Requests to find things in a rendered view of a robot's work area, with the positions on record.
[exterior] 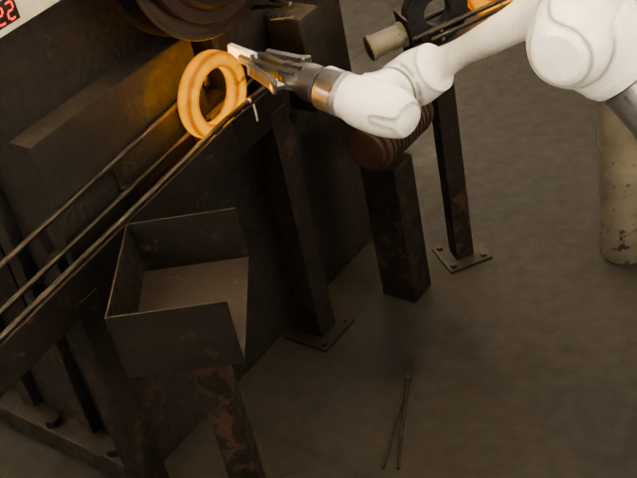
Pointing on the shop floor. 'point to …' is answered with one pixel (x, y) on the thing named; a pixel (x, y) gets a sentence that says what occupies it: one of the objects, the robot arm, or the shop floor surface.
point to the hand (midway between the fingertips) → (242, 55)
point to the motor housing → (394, 208)
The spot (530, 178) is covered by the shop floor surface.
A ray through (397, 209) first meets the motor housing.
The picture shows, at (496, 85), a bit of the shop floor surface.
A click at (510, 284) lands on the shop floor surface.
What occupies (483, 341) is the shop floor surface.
